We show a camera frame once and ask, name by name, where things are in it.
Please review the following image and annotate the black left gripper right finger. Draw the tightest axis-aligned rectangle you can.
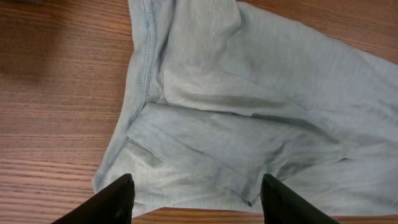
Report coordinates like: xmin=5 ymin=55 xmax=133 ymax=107
xmin=260 ymin=174 xmax=338 ymax=224

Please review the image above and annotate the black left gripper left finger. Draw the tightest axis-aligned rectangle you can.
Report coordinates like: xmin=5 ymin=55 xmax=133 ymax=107
xmin=53 ymin=174 xmax=135 ymax=224

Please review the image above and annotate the light blue t-shirt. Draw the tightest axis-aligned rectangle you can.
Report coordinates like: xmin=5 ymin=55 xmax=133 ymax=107
xmin=93 ymin=1 xmax=397 ymax=216

